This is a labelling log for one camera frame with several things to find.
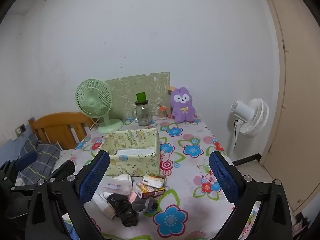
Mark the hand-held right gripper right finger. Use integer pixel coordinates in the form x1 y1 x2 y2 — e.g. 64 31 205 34
209 151 293 240

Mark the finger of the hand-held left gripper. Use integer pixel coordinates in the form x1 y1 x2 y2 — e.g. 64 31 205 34
0 151 38 193
49 160 76 180

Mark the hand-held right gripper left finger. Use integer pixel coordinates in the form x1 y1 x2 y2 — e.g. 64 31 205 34
25 150 111 240

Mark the pink packet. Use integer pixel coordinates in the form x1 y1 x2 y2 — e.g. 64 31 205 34
104 174 133 196

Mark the white cloth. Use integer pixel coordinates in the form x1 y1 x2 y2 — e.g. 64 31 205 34
94 192 118 218

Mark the black plastic bag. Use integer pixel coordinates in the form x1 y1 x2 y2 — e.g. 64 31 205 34
106 193 139 227

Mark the yellow printed fabric box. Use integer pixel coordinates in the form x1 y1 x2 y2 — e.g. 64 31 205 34
104 128 161 177

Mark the yellow cartoon box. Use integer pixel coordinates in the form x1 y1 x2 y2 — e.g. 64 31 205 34
132 182 166 200

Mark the orange green tissue packet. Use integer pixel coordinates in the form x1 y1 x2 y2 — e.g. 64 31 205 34
142 175 167 188

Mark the white bed sheet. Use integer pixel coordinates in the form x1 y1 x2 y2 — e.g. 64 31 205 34
51 149 75 173

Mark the grey plaid blanket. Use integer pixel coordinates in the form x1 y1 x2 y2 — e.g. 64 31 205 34
17 133 62 185

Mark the wooden bed headboard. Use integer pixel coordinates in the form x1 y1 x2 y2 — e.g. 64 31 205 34
28 112 94 150

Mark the white floor fan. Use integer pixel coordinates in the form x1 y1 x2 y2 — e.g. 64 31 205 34
226 97 270 155

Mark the green desk fan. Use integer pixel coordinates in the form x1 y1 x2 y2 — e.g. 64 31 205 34
75 79 124 134

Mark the glass mug jar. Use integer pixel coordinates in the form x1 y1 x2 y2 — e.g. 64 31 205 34
132 100 153 127

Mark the purple plush bunny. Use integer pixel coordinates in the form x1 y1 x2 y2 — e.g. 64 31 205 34
167 87 197 123

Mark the green printed board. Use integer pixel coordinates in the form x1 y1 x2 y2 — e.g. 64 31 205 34
104 72 171 120

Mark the beige door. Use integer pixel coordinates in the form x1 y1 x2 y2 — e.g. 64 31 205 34
260 0 320 213

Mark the black fan cable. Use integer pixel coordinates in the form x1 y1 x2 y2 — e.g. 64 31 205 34
234 120 242 153

